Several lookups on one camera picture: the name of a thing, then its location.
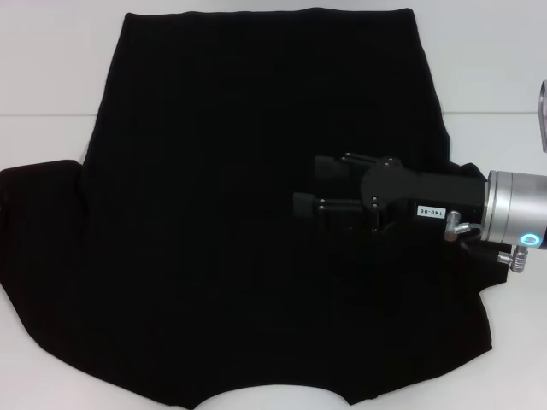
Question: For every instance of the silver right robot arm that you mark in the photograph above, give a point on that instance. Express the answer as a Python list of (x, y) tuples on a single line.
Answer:
[(513, 205)]

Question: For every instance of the black shirt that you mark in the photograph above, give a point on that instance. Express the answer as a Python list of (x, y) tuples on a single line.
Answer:
[(213, 171)]

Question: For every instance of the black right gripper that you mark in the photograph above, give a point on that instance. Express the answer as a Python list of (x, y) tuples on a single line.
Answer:
[(419, 188)]

